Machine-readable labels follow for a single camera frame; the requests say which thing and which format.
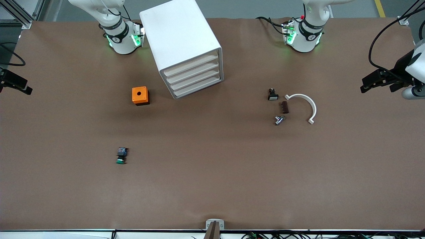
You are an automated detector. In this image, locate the green push button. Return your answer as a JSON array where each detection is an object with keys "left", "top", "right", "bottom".
[{"left": 116, "top": 147, "right": 128, "bottom": 165}]

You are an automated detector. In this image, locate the white plastic drawer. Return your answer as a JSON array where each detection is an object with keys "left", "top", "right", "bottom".
[{"left": 169, "top": 67, "right": 222, "bottom": 92}]

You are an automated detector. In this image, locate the white drawer cabinet housing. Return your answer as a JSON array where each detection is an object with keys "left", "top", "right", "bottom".
[{"left": 139, "top": 0, "right": 224, "bottom": 100}]

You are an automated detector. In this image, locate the white curved plastic arc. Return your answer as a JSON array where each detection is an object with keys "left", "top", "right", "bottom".
[{"left": 285, "top": 94, "right": 317, "bottom": 125}]

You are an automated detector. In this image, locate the brown table cover sheet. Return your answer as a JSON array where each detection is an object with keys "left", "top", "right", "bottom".
[{"left": 0, "top": 17, "right": 425, "bottom": 231}]

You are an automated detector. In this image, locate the aluminium frame profile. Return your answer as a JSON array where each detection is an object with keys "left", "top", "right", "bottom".
[
  {"left": 398, "top": 0, "right": 425, "bottom": 26},
  {"left": 0, "top": 0, "right": 34, "bottom": 30}
]

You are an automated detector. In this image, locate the orange button enclosure box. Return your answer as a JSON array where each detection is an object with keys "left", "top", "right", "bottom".
[{"left": 132, "top": 86, "right": 150, "bottom": 106}]

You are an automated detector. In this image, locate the black base cable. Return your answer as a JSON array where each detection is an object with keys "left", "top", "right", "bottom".
[{"left": 256, "top": 16, "right": 288, "bottom": 36}]

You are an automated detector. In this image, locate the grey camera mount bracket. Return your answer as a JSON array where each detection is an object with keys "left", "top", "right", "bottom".
[{"left": 206, "top": 219, "right": 225, "bottom": 239}]

